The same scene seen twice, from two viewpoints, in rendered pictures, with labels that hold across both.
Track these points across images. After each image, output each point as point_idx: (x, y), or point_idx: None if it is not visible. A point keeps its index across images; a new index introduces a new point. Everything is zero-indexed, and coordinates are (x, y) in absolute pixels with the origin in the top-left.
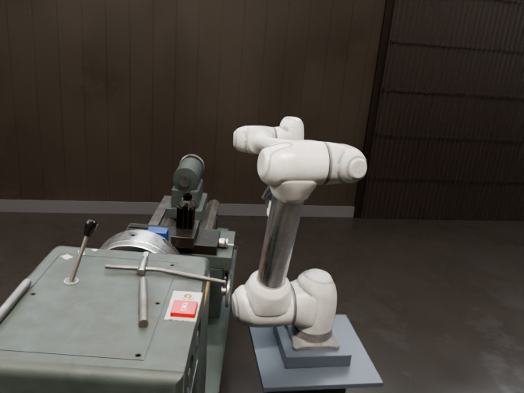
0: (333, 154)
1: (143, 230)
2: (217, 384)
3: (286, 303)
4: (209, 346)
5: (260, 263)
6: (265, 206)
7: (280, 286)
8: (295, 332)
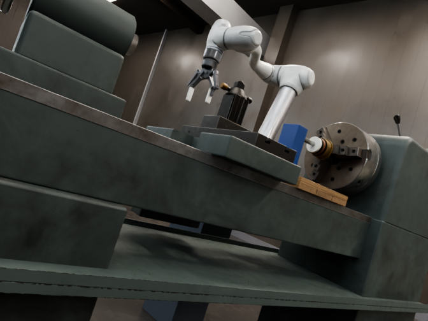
0: None
1: (341, 122)
2: (241, 246)
3: None
4: (210, 243)
5: (275, 134)
6: (212, 95)
7: None
8: None
